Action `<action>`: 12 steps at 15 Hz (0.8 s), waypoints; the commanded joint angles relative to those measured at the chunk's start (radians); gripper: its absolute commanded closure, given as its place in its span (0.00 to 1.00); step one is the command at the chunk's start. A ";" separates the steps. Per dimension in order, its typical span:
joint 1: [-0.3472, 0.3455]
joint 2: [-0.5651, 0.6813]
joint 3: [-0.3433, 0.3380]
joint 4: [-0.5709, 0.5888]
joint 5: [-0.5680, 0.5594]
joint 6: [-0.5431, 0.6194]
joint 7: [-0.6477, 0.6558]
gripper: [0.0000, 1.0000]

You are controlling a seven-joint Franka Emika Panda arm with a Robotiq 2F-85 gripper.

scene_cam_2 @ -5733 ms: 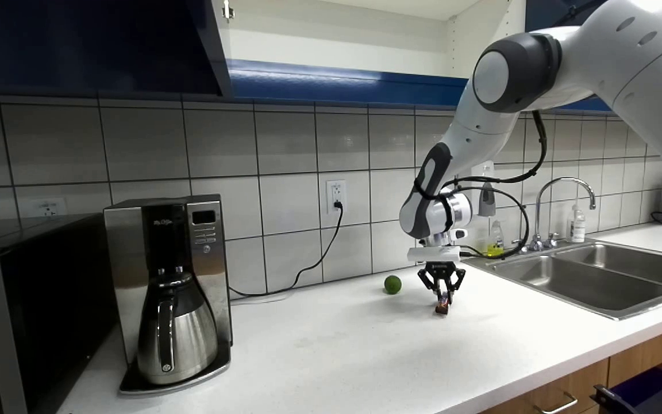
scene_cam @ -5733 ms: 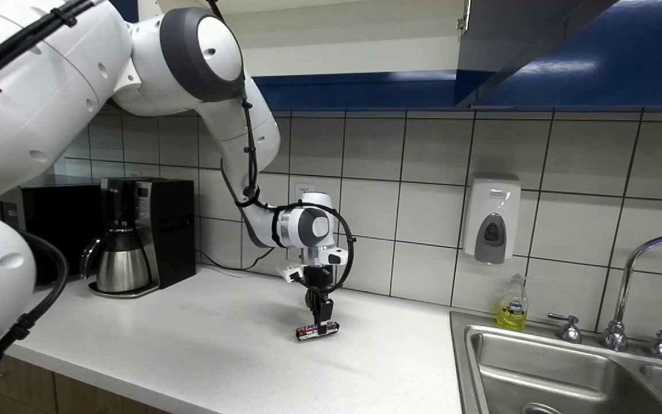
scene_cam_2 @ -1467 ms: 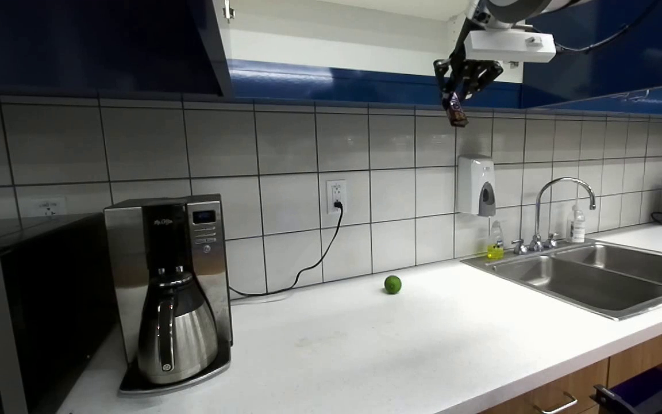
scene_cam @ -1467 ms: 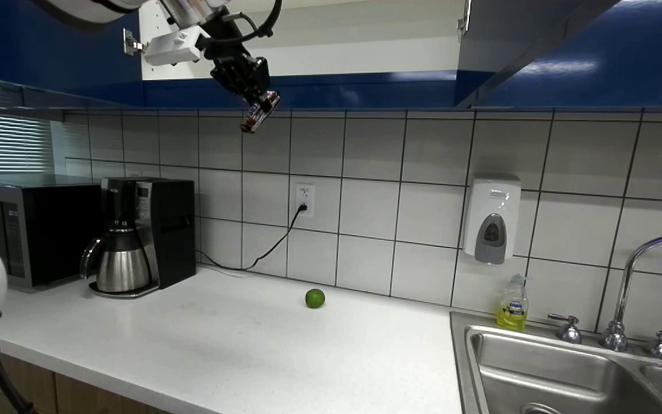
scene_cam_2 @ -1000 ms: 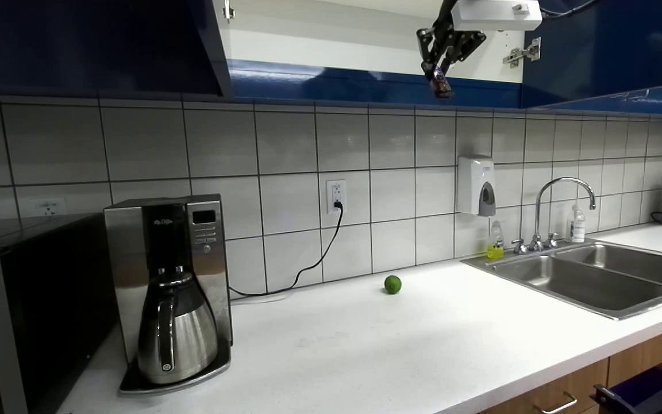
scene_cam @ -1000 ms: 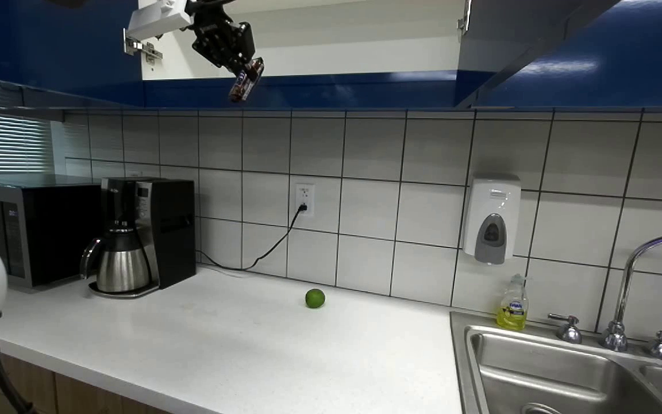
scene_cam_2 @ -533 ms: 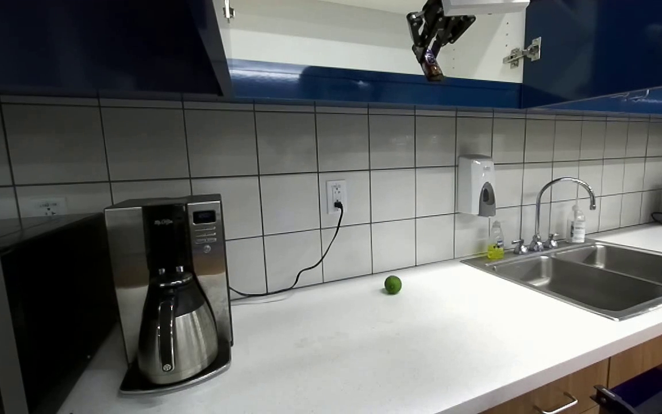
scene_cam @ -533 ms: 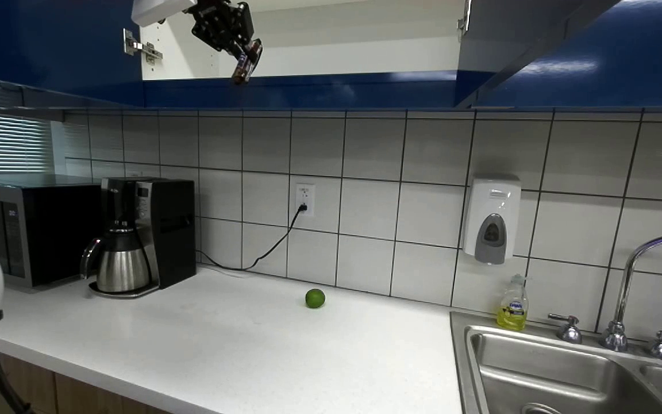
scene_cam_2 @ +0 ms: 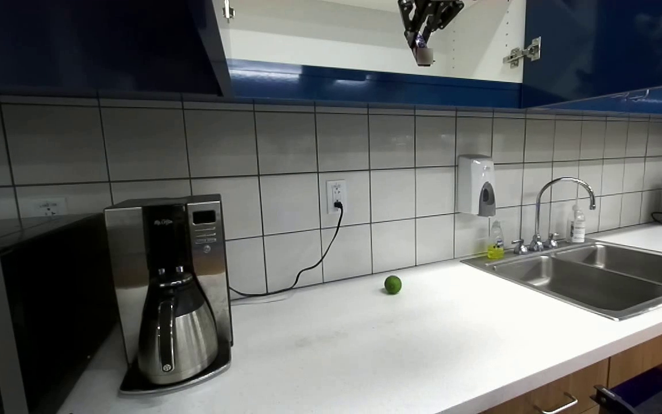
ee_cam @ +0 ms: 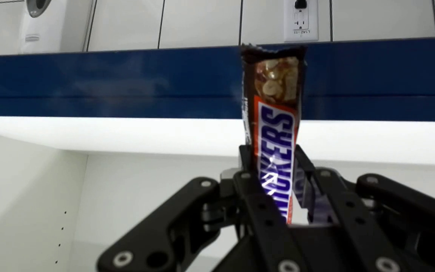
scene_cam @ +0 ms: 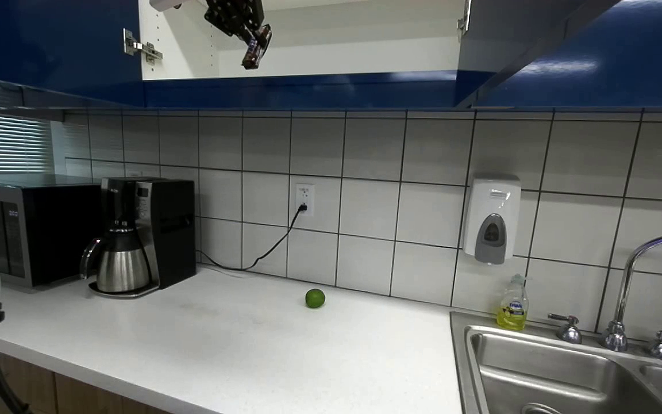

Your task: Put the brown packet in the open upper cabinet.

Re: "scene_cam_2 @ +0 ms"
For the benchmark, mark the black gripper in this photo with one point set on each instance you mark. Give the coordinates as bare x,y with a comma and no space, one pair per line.
431,6

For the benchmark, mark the metal cabinet door hinge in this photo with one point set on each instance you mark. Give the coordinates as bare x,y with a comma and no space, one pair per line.
523,51

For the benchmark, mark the open white cabinet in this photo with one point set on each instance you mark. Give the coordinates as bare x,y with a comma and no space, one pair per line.
314,48

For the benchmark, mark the blue cabinet door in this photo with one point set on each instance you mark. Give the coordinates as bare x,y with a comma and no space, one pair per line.
621,48

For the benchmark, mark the closed blue cabinet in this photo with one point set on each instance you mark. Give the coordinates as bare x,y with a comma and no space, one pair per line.
79,48

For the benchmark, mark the wooden base cabinet drawers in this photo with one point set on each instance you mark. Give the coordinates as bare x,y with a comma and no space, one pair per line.
637,358

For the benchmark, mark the chrome sink faucet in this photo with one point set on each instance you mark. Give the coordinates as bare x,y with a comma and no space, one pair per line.
544,191

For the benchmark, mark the yellow dish soap bottle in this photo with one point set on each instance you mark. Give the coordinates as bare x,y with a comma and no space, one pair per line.
493,247

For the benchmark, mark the small white pump bottle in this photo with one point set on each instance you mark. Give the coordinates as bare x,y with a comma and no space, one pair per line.
577,229

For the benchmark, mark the green lime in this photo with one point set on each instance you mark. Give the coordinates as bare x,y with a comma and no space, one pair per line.
390,283

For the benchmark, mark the stainless steel double sink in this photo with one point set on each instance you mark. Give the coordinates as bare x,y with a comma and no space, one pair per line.
597,283

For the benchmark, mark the stainless steel coffee maker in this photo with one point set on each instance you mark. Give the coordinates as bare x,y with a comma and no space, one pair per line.
201,255

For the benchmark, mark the stainless steel carafe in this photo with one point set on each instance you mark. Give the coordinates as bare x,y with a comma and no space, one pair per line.
177,336

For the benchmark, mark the dark blue chair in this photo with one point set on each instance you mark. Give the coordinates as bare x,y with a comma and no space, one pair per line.
648,394

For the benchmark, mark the black and silver microwave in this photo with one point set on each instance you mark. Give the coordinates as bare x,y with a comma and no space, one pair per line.
40,306

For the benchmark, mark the white wall soap dispenser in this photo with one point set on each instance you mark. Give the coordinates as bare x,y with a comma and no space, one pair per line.
469,186

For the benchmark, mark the white wall outlet with plug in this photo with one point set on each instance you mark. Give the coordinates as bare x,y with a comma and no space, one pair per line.
336,191

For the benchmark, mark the white empty wall outlet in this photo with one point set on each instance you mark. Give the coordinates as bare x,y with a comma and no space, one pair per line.
48,208

